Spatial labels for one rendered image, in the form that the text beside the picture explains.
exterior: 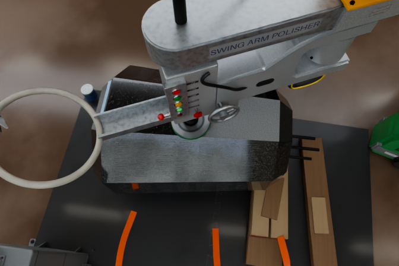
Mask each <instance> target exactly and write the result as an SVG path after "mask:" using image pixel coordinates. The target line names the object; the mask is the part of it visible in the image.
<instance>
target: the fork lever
mask: <svg viewBox="0 0 399 266"><path fill-rule="evenodd" d="M160 113H162V114H167V113H170V112H169V107H168V104H167V99H166V95H165V96H161V97H156V98H154V99H150V100H146V101H143V102H139V103H135V104H131V105H127V106H124V107H120V108H117V109H113V110H108V111H106V112H102V113H98V114H95V115H93V117H94V118H99V119H100V121H101V124H102V128H103V134H102V135H98V136H97V137H98V139H103V141H104V140H108V139H111V138H115V137H118V136H121V135H125V134H129V133H132V132H136V131H140V130H142V129H146V128H150V127H153V126H157V125H161V124H165V123H168V122H171V121H173V120H172V119H171V117H170V116H167V117H165V118H164V119H163V120H162V121H161V120H159V119H158V117H157V116H158V114H160Z"/></svg>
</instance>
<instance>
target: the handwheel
mask: <svg viewBox="0 0 399 266"><path fill-rule="evenodd" d="M218 107H219V108H218V109H216V110H214V111H212V112H211V113H210V114H209V116H208V121H209V122H211V123H220V122H225V121H228V120H229V119H231V118H234V117H235V116H236V115H237V114H238V113H239V111H240V107H239V106H237V105H235V104H230V105H225V106H223V104H222V102H220V103H218ZM228 109H229V110H228ZM234 110H235V112H233V113H232V114H231V115H229V113H230V112H232V111H234ZM213 116H219V117H220V119H212V117H213Z"/></svg>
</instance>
